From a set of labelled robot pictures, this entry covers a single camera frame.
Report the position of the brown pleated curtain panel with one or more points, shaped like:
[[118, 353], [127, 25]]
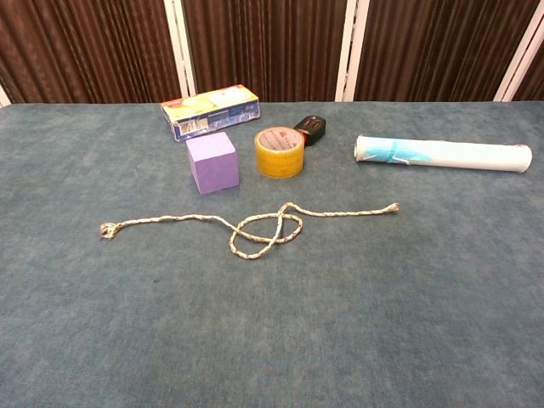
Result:
[[85, 47], [533, 85], [433, 42], [268, 42]]

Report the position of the purple foam cube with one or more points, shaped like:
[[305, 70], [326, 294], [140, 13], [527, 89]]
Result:
[[217, 174]]

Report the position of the blue carpet table cloth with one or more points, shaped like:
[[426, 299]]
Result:
[[272, 323]]

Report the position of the blue and yellow cardboard box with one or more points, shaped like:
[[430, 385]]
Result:
[[212, 115]]

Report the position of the yellow packing tape roll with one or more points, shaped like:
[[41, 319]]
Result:
[[278, 163]]

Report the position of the white roll with cyan print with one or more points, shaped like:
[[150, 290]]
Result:
[[467, 155]]

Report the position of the black device with orange trim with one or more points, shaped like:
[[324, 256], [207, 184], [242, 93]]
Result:
[[312, 125]]

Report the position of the white screen frame post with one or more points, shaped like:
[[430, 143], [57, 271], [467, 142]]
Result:
[[180, 47], [3, 97], [350, 51], [516, 64]]

